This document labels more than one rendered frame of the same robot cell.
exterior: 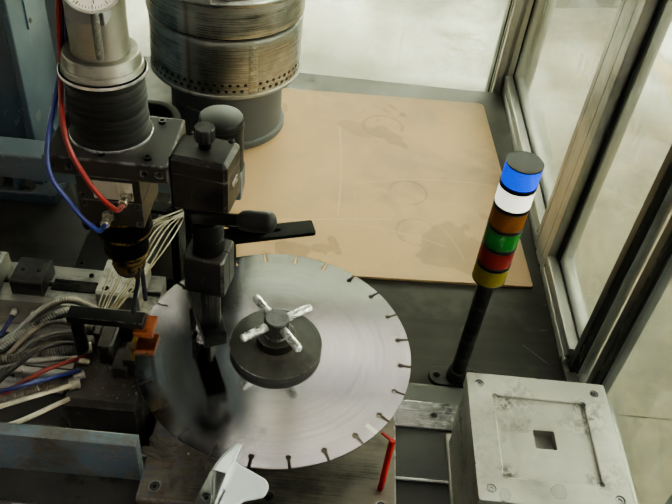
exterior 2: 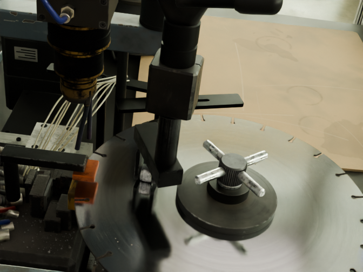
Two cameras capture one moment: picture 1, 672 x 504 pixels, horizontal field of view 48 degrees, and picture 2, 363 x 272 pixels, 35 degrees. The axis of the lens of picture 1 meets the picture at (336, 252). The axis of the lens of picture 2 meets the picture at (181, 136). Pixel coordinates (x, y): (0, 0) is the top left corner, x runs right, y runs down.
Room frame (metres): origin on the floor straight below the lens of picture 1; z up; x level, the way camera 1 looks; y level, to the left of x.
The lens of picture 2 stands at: (0.10, 0.11, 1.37)
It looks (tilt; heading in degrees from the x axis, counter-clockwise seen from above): 36 degrees down; 0
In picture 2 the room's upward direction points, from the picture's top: 8 degrees clockwise
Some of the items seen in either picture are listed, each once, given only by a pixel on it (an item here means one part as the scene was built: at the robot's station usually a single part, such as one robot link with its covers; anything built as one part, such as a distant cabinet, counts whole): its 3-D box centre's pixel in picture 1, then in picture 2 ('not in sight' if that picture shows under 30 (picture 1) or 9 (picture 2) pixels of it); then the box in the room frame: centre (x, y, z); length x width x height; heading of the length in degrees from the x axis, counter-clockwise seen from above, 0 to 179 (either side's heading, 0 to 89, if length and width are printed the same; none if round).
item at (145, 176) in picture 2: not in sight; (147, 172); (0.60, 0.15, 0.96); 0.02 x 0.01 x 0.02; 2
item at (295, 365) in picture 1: (276, 340); (227, 190); (0.59, 0.06, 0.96); 0.11 x 0.11 x 0.03
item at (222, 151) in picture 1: (207, 213); (183, 11); (0.56, 0.13, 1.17); 0.06 x 0.05 x 0.20; 83
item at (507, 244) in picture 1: (502, 233); not in sight; (0.73, -0.21, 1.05); 0.05 x 0.04 x 0.03; 2
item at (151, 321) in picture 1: (114, 334); (50, 179); (0.58, 0.25, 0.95); 0.10 x 0.03 x 0.07; 92
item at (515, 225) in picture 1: (508, 213); not in sight; (0.73, -0.21, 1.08); 0.05 x 0.04 x 0.03; 2
